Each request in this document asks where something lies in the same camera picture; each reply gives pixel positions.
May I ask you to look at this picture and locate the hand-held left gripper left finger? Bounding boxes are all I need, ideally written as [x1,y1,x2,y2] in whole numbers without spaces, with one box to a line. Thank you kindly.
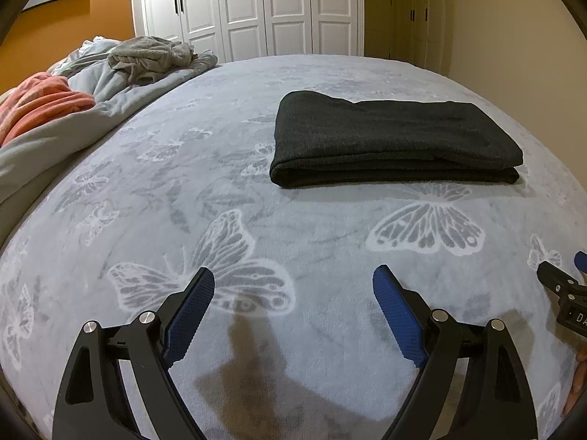
[52,267,215,440]

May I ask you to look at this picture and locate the crumpled grey cloth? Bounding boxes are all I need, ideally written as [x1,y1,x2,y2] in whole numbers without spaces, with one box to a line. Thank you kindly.
[107,35,199,87]

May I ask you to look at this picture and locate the white wardrobe doors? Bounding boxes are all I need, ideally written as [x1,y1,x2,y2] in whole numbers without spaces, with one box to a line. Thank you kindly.
[131,0,366,63]

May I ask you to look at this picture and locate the grey butterfly print blanket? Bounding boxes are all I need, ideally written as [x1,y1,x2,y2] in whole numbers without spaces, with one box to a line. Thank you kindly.
[0,54,587,440]

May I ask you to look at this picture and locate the coral pink cloth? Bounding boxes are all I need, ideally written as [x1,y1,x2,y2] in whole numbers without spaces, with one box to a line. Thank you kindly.
[0,72,95,146]

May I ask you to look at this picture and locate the person's right hand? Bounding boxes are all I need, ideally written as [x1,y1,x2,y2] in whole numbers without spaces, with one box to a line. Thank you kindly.
[562,347,587,418]

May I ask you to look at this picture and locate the light grey comforter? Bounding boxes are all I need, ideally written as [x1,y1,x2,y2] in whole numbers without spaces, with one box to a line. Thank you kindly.
[0,37,219,241]

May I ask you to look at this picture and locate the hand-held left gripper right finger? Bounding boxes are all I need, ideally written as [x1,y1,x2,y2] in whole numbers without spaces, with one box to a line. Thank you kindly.
[372,264,538,440]

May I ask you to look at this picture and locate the dark grey pants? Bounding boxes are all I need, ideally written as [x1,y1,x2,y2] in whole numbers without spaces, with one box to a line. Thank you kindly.
[270,91,524,190]

